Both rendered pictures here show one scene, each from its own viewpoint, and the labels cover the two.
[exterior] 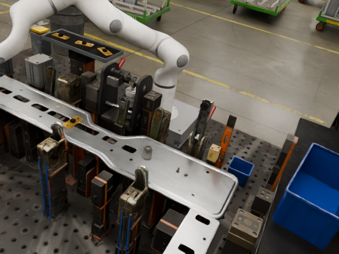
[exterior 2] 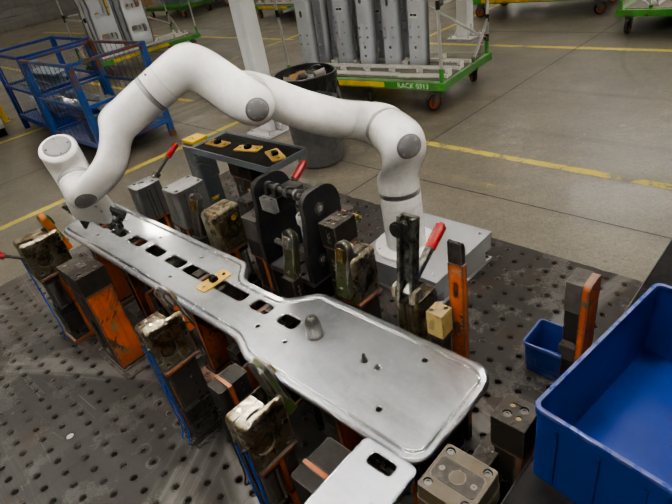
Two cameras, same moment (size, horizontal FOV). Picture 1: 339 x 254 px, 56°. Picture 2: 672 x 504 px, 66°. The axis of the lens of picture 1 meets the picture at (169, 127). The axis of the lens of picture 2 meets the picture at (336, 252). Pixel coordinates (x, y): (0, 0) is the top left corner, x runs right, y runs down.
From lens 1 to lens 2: 43 cm
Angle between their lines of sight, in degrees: 23
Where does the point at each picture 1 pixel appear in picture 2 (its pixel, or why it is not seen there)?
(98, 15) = (225, 98)
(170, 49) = (384, 128)
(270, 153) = not seen: hidden behind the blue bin
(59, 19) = not seen: hidden behind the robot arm
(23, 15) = (113, 123)
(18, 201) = (156, 413)
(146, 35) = (331, 113)
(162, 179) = (328, 377)
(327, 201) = not seen: outside the picture
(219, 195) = (435, 411)
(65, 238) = (206, 478)
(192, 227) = (354, 479)
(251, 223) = (465, 479)
